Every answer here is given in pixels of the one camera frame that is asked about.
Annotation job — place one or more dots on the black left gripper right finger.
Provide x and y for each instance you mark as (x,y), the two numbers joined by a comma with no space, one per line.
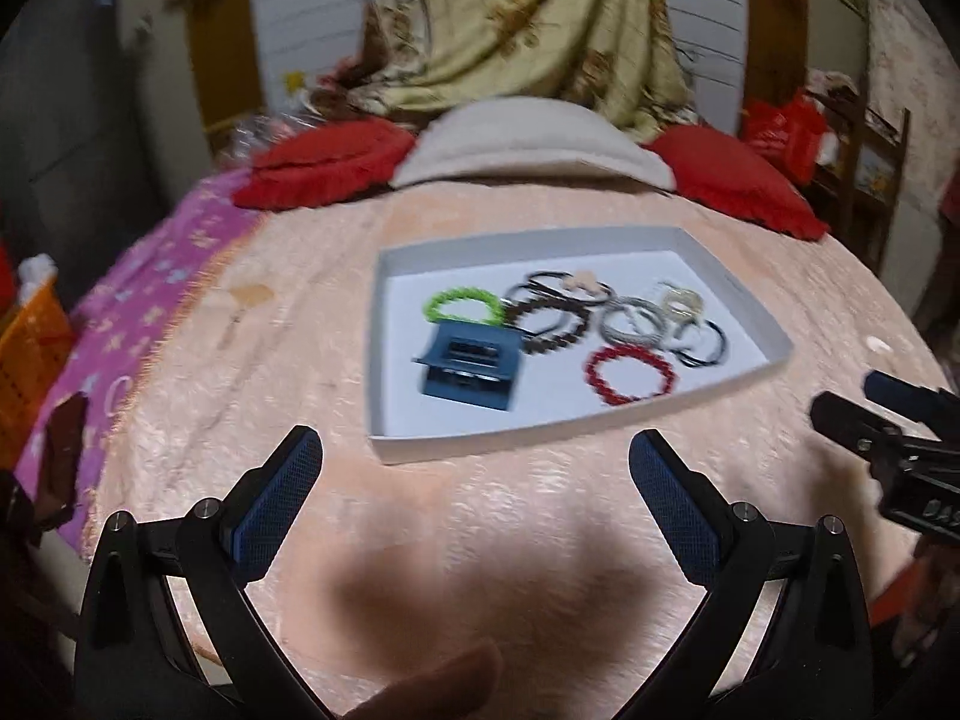
(782,630)

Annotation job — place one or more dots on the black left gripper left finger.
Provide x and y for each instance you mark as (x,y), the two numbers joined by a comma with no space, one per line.
(167,629)

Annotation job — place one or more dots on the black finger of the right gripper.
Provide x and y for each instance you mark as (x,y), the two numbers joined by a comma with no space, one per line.
(852,427)
(936,409)

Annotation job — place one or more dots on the left hand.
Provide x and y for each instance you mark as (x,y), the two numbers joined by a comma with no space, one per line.
(457,689)

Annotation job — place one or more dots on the wooden chair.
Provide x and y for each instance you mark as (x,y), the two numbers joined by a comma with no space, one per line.
(856,192)

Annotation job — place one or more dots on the right red fringed cushion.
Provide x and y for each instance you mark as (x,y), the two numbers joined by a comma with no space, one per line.
(722,173)

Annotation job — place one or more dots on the red fringed cushion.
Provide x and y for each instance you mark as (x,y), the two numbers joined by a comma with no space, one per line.
(325,165)
(722,173)

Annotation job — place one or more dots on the pink textured bedspread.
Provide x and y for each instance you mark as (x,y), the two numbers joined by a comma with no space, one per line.
(545,548)

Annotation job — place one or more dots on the red shopping bag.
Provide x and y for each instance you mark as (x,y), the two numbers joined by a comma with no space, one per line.
(787,136)

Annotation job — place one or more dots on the purple floral sheet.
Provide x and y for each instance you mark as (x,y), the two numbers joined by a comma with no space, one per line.
(124,318)

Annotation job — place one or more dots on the orange plastic basket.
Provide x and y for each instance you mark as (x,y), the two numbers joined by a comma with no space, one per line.
(36,340)

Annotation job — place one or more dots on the blue hair claw clip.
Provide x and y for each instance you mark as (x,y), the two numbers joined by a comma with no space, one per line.
(472,363)

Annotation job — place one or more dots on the white cardboard tray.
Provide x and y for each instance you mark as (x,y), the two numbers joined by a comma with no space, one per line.
(551,399)

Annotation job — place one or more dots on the beige pillow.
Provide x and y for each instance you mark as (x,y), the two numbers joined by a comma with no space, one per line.
(531,138)

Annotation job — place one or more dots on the grey refrigerator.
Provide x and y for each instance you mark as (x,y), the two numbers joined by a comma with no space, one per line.
(77,183)

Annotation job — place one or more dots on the left red fringed cushion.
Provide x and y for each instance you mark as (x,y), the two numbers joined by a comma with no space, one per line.
(325,165)

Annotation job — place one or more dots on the floral yellow quilt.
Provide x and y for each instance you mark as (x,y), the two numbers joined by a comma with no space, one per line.
(421,58)

